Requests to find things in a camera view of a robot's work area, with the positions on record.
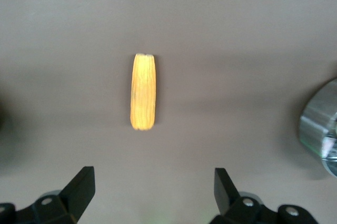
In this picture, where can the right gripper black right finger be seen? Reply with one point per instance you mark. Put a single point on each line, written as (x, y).
(231, 205)

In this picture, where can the yellow corn cob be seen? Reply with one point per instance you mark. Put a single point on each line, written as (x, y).
(143, 92)

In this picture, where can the steel steamer pot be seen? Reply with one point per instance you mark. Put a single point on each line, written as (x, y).
(318, 118)

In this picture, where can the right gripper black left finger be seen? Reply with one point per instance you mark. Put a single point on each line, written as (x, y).
(76, 195)

